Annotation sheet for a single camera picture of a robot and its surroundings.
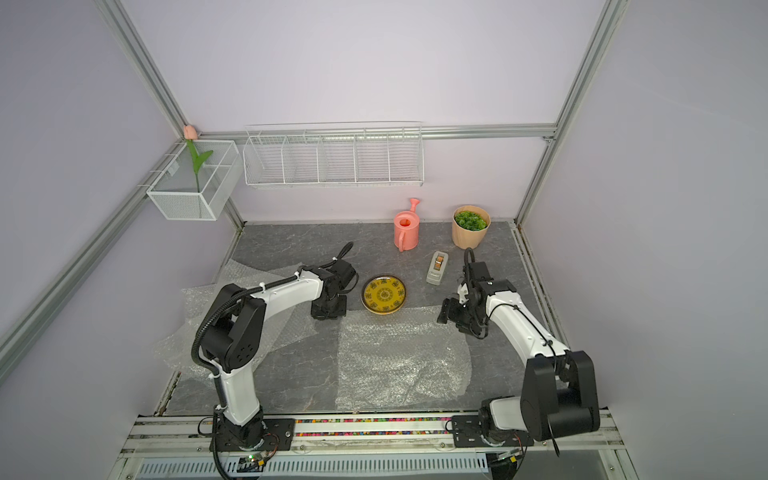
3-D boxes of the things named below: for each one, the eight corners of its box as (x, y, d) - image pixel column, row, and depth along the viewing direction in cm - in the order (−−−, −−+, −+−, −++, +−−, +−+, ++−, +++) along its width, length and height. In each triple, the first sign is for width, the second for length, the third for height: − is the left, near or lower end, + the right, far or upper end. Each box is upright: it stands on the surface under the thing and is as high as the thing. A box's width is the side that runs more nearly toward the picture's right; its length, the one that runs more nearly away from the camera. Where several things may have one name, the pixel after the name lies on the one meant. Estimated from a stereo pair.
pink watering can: (394, 255, 113) (394, 234, 103) (394, 220, 125) (394, 198, 116) (419, 255, 113) (420, 234, 103) (416, 219, 125) (418, 198, 115)
